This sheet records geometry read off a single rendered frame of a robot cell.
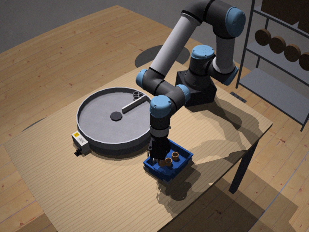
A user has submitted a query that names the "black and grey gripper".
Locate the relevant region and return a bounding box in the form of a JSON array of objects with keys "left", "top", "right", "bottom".
[{"left": 148, "top": 133, "right": 171, "bottom": 164}]

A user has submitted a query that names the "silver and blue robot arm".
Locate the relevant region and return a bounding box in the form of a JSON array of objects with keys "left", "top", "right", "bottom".
[{"left": 136, "top": 0, "right": 246, "bottom": 137}]

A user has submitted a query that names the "blue open-top crate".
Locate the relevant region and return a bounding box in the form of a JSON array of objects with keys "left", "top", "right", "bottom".
[{"left": 143, "top": 139, "right": 192, "bottom": 185}]

